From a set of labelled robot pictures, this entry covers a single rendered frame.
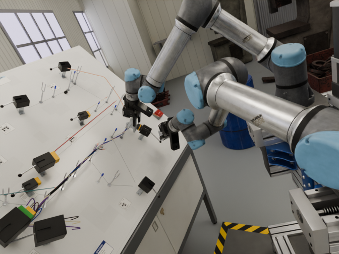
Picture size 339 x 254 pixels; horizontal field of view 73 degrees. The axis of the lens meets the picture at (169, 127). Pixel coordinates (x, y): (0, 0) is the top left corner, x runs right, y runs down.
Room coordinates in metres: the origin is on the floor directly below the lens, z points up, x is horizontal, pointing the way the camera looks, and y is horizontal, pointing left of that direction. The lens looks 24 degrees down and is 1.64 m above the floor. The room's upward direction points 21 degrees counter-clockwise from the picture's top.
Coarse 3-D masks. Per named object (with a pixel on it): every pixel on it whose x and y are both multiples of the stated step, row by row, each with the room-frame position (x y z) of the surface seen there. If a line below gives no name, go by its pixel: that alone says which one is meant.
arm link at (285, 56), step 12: (276, 48) 0.89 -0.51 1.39; (288, 48) 0.84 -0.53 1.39; (300, 48) 0.81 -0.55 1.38; (276, 60) 0.83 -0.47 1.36; (288, 60) 0.80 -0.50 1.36; (300, 60) 0.79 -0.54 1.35; (276, 72) 0.84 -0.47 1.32; (288, 72) 0.80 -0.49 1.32; (300, 72) 0.79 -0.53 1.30; (276, 84) 0.85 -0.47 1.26; (288, 84) 0.80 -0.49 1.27
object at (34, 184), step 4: (28, 180) 0.80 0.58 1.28; (32, 180) 0.81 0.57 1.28; (24, 184) 0.79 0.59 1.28; (28, 184) 0.79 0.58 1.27; (32, 184) 0.79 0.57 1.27; (36, 184) 0.80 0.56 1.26; (24, 188) 0.78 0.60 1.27; (28, 188) 0.78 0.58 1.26; (32, 188) 0.79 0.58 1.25; (16, 192) 0.77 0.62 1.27; (28, 192) 0.79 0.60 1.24; (32, 192) 0.83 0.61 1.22; (12, 196) 0.76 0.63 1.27; (28, 196) 0.81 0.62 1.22
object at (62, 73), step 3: (60, 63) 1.41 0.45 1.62; (63, 63) 1.42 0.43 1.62; (66, 63) 1.43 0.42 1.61; (69, 63) 1.44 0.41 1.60; (60, 66) 1.41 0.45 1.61; (63, 66) 1.40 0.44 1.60; (66, 66) 1.41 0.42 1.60; (69, 66) 1.42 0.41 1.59; (51, 69) 1.38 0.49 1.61; (60, 69) 1.41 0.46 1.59; (63, 69) 1.41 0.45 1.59; (66, 69) 1.42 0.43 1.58; (69, 69) 1.43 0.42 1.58; (63, 72) 1.44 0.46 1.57; (63, 75) 1.45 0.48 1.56
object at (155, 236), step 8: (152, 224) 0.92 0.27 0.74; (160, 224) 0.96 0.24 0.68; (152, 232) 0.90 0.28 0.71; (160, 232) 0.94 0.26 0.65; (144, 240) 0.84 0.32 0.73; (152, 240) 0.88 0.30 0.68; (160, 240) 0.92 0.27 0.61; (168, 240) 0.96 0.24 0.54; (144, 248) 0.83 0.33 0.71; (152, 248) 0.86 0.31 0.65; (160, 248) 0.90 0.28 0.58; (168, 248) 0.94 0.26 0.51
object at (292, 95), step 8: (280, 88) 0.83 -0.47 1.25; (288, 88) 0.81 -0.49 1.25; (296, 88) 0.79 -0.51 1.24; (304, 88) 0.79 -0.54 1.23; (280, 96) 0.83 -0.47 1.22; (288, 96) 0.80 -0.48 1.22; (296, 96) 0.79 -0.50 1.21; (304, 96) 0.78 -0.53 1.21; (312, 96) 0.79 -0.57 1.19; (304, 104) 0.77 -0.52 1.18
